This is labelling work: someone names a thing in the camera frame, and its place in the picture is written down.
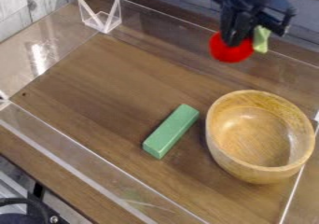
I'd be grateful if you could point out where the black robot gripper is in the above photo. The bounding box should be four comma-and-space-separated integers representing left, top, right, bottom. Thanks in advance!
211, 0, 296, 47

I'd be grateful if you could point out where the red plush toy green leaf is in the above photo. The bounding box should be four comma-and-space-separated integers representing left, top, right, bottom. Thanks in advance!
208, 25, 272, 63

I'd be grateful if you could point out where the wooden bowl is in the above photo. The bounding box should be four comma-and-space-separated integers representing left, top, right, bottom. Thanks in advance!
205, 90, 315, 184

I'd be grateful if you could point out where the green rectangular block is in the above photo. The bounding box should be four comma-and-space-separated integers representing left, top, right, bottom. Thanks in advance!
141, 104, 199, 160

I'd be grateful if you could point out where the clear acrylic corner bracket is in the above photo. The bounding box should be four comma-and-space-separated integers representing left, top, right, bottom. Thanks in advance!
77, 0, 121, 34

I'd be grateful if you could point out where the clear acrylic enclosure wall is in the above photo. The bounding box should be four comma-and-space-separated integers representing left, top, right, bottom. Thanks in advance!
0, 0, 319, 224

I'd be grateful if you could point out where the black clamp with cable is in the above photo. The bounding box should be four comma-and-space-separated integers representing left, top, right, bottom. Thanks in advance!
0, 192, 70, 224

